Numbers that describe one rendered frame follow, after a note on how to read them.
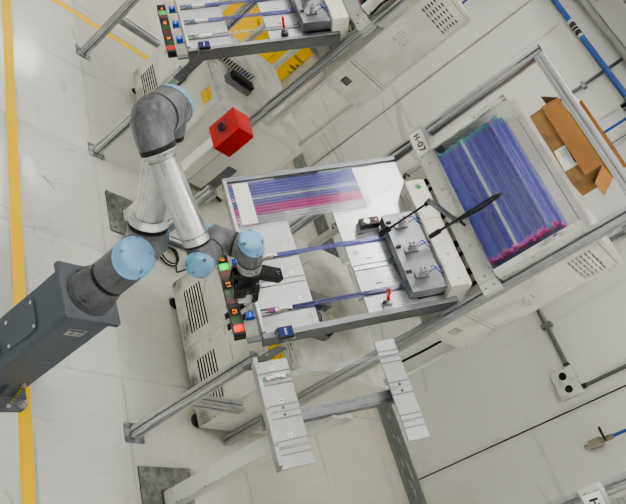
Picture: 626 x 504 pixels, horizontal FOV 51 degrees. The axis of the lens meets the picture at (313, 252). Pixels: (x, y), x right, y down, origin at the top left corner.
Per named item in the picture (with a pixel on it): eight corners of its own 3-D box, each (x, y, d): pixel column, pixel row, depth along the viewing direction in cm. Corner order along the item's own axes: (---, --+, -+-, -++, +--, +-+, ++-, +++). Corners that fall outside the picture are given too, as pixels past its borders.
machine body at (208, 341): (188, 433, 271) (300, 366, 246) (162, 290, 308) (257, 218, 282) (288, 443, 320) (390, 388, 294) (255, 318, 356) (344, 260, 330)
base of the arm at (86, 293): (71, 312, 182) (93, 294, 178) (62, 266, 189) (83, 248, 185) (115, 319, 194) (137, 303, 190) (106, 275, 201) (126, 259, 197)
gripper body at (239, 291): (228, 280, 209) (230, 259, 199) (255, 276, 211) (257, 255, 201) (233, 301, 205) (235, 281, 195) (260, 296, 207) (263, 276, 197)
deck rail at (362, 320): (262, 347, 223) (263, 338, 218) (261, 342, 224) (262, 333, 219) (453, 308, 240) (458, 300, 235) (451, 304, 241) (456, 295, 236)
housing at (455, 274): (441, 307, 241) (452, 287, 229) (396, 203, 266) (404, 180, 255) (460, 303, 243) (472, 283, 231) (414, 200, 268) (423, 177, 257)
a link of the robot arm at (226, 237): (193, 232, 183) (230, 244, 183) (206, 216, 193) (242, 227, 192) (188, 256, 187) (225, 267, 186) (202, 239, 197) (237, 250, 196)
